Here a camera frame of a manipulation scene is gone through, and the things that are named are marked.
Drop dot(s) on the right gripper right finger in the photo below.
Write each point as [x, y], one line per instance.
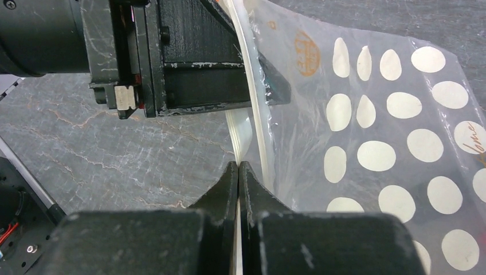
[277, 240]

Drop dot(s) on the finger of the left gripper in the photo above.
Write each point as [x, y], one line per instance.
[202, 60]

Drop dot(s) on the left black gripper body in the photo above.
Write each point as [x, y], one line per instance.
[99, 38]

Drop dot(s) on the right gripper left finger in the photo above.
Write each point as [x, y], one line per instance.
[194, 240]

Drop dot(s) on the clear dotted zip bag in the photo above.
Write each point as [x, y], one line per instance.
[357, 121]

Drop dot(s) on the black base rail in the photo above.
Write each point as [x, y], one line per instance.
[27, 219]

